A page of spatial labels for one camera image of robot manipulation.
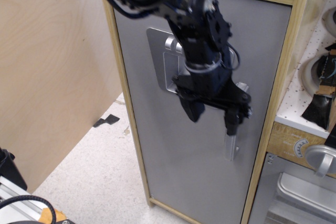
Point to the grey fridge door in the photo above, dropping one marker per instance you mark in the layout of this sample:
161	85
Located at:
185	165

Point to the silver oven door handle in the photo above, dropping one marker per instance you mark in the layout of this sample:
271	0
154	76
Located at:
315	197

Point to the silver ice dispenser panel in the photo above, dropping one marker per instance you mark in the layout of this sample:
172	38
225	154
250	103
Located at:
174	73

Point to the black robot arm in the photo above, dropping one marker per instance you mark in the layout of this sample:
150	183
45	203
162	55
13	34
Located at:
199	27

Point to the black tape piece on floor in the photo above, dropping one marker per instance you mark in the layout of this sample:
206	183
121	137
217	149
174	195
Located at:
110	119

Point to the silver fridge door handle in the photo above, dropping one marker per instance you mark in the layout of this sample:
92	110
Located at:
230	148

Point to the grey oven door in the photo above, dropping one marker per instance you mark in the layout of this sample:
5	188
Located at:
269	207

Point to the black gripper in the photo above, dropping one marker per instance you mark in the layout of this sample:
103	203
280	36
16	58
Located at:
231	99

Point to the plywood board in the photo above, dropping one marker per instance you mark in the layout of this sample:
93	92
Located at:
58	76

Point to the wooden toy kitchen frame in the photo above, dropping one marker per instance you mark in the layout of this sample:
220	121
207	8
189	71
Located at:
303	17

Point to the white speckled countertop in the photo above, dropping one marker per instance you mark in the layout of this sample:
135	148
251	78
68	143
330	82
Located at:
301	88

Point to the orange tape piece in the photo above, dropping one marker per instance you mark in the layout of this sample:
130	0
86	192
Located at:
46	216

